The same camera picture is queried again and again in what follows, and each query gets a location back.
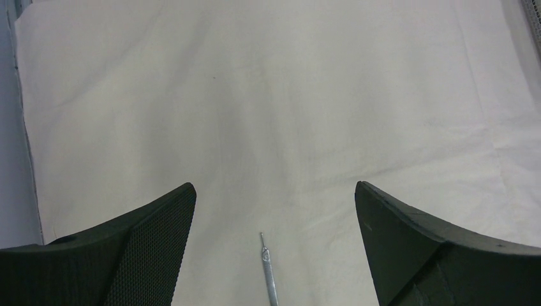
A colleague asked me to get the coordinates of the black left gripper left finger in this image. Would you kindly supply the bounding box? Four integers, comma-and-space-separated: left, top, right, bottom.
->
1, 183, 196, 305

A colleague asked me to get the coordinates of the beige wrapping cloth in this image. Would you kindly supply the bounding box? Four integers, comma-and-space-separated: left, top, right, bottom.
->
15, 1, 540, 305

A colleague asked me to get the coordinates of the steel scalpel handle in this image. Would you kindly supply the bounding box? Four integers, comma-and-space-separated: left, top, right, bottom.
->
260, 232, 279, 306

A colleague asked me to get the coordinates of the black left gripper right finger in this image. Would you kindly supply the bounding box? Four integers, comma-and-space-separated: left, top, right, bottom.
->
355, 181, 540, 305

